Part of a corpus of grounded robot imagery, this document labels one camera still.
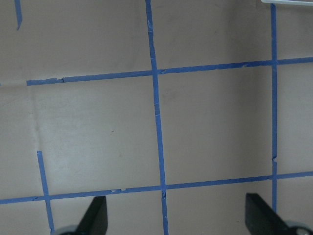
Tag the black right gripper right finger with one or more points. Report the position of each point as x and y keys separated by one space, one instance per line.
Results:
x=260 y=219

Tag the white wire cup rack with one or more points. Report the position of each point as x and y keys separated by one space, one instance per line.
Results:
x=290 y=2

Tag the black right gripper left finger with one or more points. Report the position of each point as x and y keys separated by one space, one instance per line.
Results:
x=95 y=220

